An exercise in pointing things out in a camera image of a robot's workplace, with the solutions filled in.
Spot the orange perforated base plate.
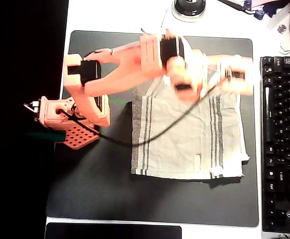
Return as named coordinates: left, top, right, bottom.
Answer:
left=55, top=125, right=100, bottom=150

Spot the orange gripper camera mount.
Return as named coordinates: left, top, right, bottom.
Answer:
left=224, top=68, right=249, bottom=83

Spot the green table clamp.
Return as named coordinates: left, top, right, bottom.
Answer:
left=24, top=131, right=66, bottom=143

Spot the black round cup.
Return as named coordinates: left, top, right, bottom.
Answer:
left=172, top=0, right=207, bottom=22

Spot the black keyboard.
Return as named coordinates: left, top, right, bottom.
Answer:
left=260, top=56, right=290, bottom=235

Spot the white striped towel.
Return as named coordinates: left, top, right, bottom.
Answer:
left=130, top=74, right=250, bottom=180

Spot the dark blue plastic object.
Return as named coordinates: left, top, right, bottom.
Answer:
left=263, top=2, right=284, bottom=17

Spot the white paper strip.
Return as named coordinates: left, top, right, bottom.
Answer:
left=266, top=3, right=290, bottom=30

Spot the black desk mat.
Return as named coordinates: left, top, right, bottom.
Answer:
left=46, top=30, right=259, bottom=228

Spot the black camera cable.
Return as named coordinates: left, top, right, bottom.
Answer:
left=57, top=71, right=232, bottom=147

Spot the black rectangular pad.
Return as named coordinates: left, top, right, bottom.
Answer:
left=44, top=223, right=182, bottom=239

